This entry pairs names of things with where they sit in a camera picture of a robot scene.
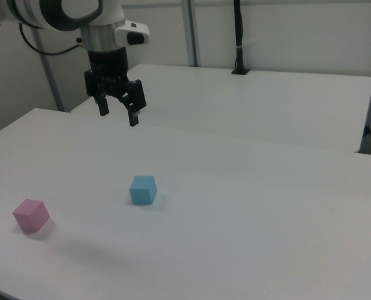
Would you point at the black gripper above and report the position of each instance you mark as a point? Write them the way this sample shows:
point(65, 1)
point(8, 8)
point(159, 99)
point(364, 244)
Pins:
point(108, 72)

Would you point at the blue cube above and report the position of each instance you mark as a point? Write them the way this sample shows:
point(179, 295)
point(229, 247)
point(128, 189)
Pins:
point(143, 192)

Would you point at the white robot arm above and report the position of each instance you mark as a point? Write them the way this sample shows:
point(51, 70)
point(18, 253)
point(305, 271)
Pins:
point(110, 11)

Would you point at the pink cube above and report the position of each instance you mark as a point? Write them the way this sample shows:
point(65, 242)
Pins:
point(30, 215)

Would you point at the grey partition post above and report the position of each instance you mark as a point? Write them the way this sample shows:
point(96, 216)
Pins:
point(49, 75)
point(191, 31)

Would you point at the black camera stand pole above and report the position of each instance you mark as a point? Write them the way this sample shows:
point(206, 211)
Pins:
point(240, 37)

